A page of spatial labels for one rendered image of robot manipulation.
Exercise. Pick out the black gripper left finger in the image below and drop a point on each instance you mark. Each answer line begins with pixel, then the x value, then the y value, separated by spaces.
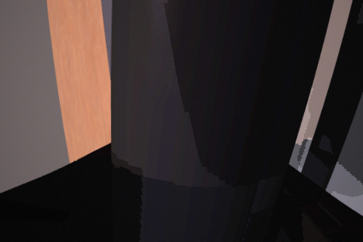
pixel 71 204

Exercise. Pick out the dark grey flat mat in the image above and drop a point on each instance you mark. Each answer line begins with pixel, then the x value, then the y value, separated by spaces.
pixel 107 12

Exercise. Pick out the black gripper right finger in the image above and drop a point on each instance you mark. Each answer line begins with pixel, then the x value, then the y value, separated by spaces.
pixel 306 212

